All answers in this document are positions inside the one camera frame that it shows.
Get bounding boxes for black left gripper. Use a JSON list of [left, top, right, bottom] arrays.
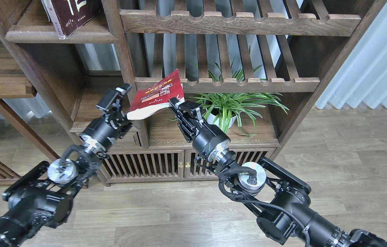
[[79, 83, 132, 153]]

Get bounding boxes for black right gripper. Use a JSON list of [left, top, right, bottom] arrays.
[[169, 97, 230, 162]]

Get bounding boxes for red paperback book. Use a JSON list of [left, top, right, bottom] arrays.
[[126, 69, 184, 120]]

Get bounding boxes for dark maroon book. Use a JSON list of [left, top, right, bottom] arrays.
[[41, 0, 101, 39]]

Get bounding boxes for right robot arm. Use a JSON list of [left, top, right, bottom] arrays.
[[169, 97, 387, 247]]

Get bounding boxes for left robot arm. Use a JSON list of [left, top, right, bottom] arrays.
[[0, 83, 132, 247]]

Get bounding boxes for small wooden drawer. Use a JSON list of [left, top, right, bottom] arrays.
[[110, 132, 140, 151]]

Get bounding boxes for white plant pot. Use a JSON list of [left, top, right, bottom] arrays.
[[204, 108, 237, 133]]

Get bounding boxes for left slatted cabinet door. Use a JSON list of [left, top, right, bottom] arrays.
[[100, 151, 184, 184]]

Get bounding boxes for slatted cabinet door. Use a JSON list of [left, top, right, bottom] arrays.
[[100, 151, 184, 184], [184, 148, 276, 180]]

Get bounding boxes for green spider plant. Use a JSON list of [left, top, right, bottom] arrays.
[[170, 57, 289, 139]]

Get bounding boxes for right slatted cabinet door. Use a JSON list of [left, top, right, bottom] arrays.
[[184, 148, 276, 180]]

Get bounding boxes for dark wooden bookshelf cabinet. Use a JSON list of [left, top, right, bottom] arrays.
[[0, 0, 387, 187]]

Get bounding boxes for white curtain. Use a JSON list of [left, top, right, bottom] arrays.
[[315, 3, 387, 109]]

